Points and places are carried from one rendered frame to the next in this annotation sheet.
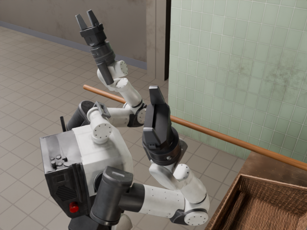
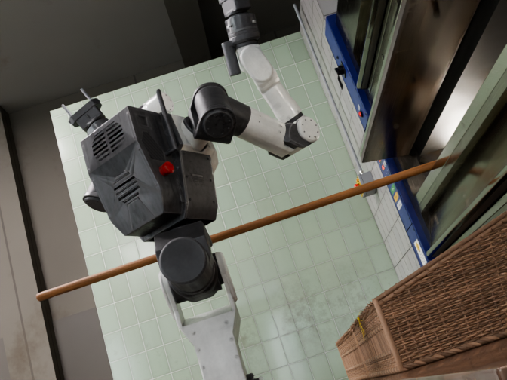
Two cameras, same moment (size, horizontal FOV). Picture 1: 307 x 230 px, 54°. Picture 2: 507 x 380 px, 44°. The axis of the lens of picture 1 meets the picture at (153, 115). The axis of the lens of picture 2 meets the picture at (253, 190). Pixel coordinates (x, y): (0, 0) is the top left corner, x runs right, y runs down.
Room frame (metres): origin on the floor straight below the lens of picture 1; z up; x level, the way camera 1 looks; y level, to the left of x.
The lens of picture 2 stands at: (-0.62, 0.99, 0.61)
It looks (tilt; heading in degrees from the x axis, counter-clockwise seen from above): 18 degrees up; 324
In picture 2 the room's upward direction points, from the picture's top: 19 degrees counter-clockwise
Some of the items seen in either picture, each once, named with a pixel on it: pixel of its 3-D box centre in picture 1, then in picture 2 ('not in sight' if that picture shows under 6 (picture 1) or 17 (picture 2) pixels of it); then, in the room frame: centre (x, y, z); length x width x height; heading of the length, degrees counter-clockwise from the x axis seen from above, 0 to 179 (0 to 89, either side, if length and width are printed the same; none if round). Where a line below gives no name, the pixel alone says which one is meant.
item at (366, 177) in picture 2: not in sight; (366, 184); (1.59, -1.29, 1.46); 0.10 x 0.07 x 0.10; 146
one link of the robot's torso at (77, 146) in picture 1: (89, 169); (156, 174); (0.82, 0.25, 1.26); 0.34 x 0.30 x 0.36; 22
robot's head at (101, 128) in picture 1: (99, 125); (155, 113); (0.84, 0.19, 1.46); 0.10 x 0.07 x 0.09; 22
